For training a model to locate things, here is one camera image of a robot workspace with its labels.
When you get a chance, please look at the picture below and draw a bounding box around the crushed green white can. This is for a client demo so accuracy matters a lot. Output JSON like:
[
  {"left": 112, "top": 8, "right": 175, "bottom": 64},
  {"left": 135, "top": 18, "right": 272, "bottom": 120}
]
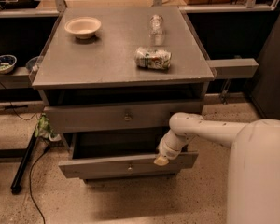
[{"left": 134, "top": 47, "right": 172, "bottom": 70}]

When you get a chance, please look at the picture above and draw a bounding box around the beige bowl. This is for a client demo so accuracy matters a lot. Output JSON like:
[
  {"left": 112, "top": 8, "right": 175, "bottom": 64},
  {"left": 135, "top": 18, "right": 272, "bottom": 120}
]
[{"left": 64, "top": 17, "right": 102, "bottom": 39}]

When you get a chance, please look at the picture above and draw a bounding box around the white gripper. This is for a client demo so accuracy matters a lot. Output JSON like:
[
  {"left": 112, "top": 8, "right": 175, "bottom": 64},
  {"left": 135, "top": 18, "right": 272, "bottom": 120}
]
[{"left": 154, "top": 130, "right": 194, "bottom": 166}]

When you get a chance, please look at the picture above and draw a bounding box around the grey top drawer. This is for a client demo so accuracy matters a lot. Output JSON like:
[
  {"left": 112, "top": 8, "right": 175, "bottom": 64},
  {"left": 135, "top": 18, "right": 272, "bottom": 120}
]
[{"left": 45, "top": 100, "right": 203, "bottom": 133}]

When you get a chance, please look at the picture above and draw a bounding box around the grey drawer cabinet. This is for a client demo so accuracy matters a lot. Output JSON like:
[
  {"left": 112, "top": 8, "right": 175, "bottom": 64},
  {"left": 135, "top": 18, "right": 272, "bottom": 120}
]
[{"left": 31, "top": 6, "right": 216, "bottom": 183}]

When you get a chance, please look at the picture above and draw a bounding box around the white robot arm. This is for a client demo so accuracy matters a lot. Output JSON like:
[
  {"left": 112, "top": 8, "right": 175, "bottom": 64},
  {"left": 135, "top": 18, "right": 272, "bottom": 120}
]
[{"left": 154, "top": 112, "right": 280, "bottom": 224}]

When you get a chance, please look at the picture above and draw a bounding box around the grey drawer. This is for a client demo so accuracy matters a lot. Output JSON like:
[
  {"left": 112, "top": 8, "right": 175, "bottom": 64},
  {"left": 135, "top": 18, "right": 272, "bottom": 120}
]
[
  {"left": 59, "top": 128, "right": 198, "bottom": 180},
  {"left": 45, "top": 100, "right": 203, "bottom": 133}
]

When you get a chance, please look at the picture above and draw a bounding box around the green white bag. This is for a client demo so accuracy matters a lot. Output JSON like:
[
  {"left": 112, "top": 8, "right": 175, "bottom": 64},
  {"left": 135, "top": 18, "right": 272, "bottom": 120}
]
[{"left": 35, "top": 113, "right": 61, "bottom": 142}]

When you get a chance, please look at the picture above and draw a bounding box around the black pole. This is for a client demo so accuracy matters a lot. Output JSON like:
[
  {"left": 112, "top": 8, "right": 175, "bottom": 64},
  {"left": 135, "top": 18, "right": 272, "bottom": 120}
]
[{"left": 10, "top": 132, "right": 36, "bottom": 195}]

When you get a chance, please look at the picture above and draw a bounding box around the black floor cable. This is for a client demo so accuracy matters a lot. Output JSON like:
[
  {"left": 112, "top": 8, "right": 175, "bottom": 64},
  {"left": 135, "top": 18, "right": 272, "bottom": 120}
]
[{"left": 28, "top": 145, "right": 50, "bottom": 224}]

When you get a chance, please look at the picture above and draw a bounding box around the clear glass bowl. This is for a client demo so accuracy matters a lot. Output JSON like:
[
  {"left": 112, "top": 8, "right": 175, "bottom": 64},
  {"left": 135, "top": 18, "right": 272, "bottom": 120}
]
[{"left": 25, "top": 56, "right": 43, "bottom": 72}]

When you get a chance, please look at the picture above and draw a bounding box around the grey left counter shelf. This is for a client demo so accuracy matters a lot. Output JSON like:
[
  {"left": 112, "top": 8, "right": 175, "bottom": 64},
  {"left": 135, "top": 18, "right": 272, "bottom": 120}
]
[{"left": 0, "top": 67, "right": 31, "bottom": 90}]

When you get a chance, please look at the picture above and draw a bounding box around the clear plastic bottle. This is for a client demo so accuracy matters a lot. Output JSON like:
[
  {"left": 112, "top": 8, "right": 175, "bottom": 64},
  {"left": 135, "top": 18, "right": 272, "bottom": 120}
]
[{"left": 149, "top": 14, "right": 164, "bottom": 46}]

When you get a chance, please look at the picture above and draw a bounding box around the grey side shelf block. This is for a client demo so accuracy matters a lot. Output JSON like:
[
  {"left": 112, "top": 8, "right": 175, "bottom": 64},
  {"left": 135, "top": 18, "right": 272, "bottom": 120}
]
[{"left": 207, "top": 58, "right": 259, "bottom": 79}]

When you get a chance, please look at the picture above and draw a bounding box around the blue patterned bowl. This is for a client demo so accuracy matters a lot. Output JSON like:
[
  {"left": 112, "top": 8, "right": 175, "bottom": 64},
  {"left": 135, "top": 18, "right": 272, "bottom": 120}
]
[{"left": 0, "top": 54, "right": 17, "bottom": 74}]

